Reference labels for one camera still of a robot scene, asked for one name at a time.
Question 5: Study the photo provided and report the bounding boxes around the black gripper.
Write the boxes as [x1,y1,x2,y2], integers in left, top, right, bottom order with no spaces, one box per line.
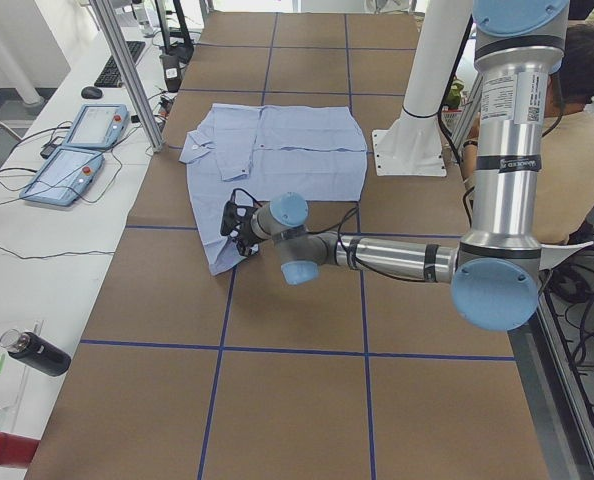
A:
[233,221,260,257]

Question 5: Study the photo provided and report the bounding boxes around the light blue striped shirt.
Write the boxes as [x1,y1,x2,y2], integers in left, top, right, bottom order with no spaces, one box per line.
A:
[179,103,367,275]

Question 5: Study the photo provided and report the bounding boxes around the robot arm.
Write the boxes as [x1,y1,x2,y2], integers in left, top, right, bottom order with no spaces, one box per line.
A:
[221,1,568,331]

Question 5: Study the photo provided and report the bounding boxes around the lower teach pendant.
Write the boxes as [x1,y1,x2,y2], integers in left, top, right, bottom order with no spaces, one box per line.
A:
[19,147,104,207]

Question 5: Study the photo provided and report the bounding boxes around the teach pendant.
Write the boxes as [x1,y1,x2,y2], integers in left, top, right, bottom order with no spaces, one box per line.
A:
[63,104,130,150]
[19,147,104,207]

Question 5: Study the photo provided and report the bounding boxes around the upper teach pendant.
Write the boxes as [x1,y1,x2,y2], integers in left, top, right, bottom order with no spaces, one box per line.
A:
[63,104,130,150]

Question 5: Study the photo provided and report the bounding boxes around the black keyboard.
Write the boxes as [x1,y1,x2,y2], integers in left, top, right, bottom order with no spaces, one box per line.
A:
[94,39,147,89]

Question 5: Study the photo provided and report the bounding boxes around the black computer mouse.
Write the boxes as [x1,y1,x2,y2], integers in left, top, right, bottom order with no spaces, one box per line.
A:
[80,86,103,100]

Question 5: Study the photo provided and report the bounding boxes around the black water bottle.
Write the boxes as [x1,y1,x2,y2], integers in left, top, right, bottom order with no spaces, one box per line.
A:
[0,329,71,377]

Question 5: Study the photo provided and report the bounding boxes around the white chair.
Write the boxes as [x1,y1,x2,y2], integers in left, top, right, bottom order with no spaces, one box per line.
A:
[539,241,594,271]

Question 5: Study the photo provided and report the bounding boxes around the red cylinder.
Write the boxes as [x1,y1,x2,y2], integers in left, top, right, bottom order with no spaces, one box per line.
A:
[0,431,40,468]

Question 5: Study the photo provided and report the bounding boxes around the seated person in beige shirt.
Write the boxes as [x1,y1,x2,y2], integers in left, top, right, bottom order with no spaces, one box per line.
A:
[461,20,594,246]

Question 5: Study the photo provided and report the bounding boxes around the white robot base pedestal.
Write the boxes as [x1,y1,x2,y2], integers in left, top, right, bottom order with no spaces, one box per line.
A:
[372,0,473,177]

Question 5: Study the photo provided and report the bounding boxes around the aluminium frame post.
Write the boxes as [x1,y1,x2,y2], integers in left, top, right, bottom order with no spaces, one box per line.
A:
[90,0,164,153]

